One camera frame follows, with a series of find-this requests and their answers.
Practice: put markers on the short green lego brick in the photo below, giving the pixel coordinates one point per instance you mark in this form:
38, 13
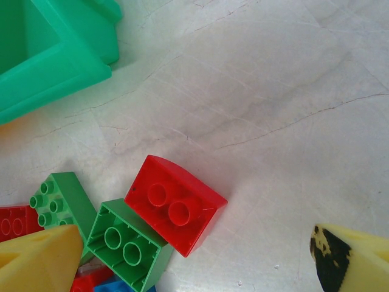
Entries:
132, 254

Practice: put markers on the green plastic bin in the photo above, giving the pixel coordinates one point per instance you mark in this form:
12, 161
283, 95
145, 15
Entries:
76, 61

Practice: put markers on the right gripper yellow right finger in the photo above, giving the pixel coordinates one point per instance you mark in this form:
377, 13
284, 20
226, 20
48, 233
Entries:
364, 261

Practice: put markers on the blue lego brick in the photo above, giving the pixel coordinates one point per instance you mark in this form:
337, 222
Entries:
115, 287

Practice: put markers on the long green lego brick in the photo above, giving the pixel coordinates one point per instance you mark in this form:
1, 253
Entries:
73, 194

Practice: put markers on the long red lego brick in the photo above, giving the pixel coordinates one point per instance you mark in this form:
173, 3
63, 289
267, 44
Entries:
18, 222

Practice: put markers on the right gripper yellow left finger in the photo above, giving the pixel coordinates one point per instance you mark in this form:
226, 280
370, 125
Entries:
39, 261

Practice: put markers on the red curved lego brick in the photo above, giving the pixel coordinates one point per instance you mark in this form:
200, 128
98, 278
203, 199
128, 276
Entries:
182, 194

